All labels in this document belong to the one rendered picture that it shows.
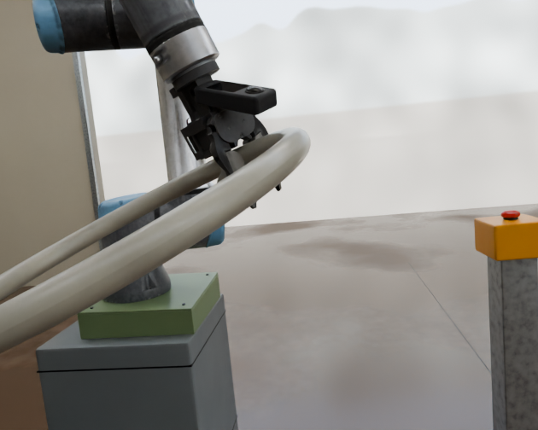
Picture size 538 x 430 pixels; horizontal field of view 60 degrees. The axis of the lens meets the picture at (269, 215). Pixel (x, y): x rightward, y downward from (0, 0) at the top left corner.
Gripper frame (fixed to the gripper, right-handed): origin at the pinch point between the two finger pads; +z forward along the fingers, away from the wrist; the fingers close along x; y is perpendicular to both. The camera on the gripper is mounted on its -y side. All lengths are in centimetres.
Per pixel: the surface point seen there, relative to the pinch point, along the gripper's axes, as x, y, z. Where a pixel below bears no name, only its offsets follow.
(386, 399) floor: -94, 103, 145
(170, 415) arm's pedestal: 12, 57, 44
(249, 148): 1.4, -2.7, -7.0
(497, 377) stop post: -39, 3, 70
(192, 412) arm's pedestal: 9, 53, 45
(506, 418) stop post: -34, 1, 76
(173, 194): 6.2, 13.4, -5.6
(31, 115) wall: -170, 499, -121
